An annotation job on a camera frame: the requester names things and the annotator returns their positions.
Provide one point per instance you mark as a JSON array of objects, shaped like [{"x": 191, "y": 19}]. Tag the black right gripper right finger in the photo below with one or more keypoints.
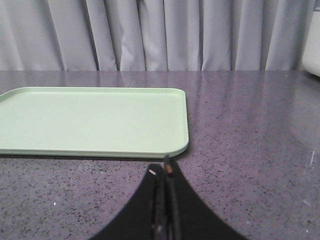
[{"x": 189, "y": 218}]

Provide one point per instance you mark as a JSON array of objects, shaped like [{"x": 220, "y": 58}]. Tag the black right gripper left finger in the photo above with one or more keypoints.
[{"x": 144, "y": 216}]

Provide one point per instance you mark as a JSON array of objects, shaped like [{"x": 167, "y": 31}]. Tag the light green plastic tray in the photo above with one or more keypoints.
[{"x": 94, "y": 122}]

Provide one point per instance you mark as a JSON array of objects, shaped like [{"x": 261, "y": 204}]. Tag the white appliance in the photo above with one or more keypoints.
[{"x": 311, "y": 54}]

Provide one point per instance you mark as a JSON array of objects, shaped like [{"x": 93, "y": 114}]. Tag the grey pleated curtain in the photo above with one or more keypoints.
[{"x": 153, "y": 35}]

